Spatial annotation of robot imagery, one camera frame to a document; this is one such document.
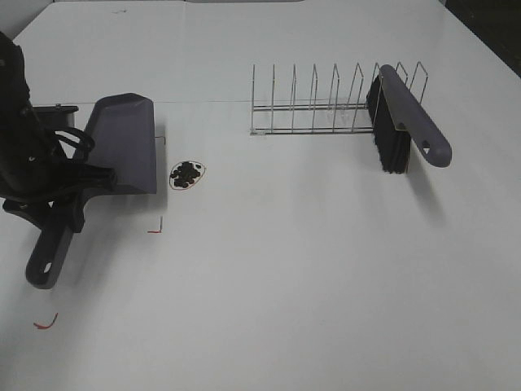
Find grey plastic dustpan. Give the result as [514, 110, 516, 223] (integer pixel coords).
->
[25, 93, 157, 289]

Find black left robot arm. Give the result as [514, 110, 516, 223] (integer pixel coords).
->
[1, 35, 116, 233]

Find pile of coffee beans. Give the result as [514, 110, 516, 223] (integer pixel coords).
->
[169, 160, 206, 191]

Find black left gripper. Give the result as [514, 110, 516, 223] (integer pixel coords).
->
[1, 103, 117, 233]

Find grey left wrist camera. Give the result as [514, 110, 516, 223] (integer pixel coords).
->
[33, 104, 79, 130]

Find grey hand brush black bristles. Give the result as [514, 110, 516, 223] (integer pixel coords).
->
[366, 64, 453, 174]

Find chrome wire dish rack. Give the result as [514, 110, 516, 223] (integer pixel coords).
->
[249, 62, 429, 136]

